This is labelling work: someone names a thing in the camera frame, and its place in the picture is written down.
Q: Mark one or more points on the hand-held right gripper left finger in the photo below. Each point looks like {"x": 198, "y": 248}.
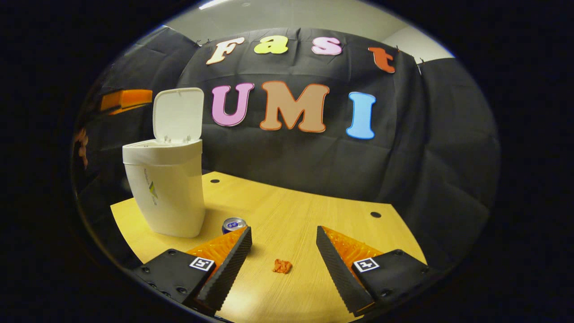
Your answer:
{"x": 228, "y": 269}

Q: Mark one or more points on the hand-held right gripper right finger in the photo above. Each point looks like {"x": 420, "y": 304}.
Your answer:
{"x": 336, "y": 269}

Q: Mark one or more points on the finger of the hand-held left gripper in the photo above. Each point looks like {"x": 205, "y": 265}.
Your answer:
{"x": 130, "y": 98}

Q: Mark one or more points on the blue silver pop can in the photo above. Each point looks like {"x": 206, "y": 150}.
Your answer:
{"x": 233, "y": 224}

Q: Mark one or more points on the orange paper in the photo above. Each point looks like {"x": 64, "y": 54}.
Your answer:
{"x": 282, "y": 266}

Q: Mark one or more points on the white desktop garbage bin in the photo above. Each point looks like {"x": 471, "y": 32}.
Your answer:
{"x": 170, "y": 197}

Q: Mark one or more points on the wooden desktop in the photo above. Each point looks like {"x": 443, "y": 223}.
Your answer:
{"x": 291, "y": 211}

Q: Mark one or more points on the black backdrop cloth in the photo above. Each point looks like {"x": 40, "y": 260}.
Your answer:
{"x": 314, "y": 157}

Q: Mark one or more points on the ceiling light panel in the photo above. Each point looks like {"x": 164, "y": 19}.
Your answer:
{"x": 210, "y": 4}

